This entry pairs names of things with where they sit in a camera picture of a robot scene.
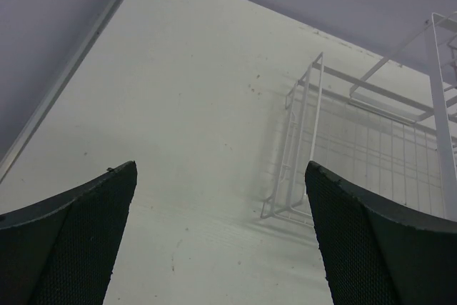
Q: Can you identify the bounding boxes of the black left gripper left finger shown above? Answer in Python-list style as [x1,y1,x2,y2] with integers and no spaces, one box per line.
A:
[1,161,137,304]

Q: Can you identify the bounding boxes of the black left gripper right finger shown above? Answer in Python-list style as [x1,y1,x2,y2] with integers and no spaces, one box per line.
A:
[305,161,456,304]

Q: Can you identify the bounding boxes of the white wire dish rack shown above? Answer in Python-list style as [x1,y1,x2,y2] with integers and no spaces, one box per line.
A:
[260,13,456,226]

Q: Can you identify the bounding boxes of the aluminium table edge rail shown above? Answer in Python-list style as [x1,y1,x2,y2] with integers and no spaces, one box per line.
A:
[1,0,124,180]

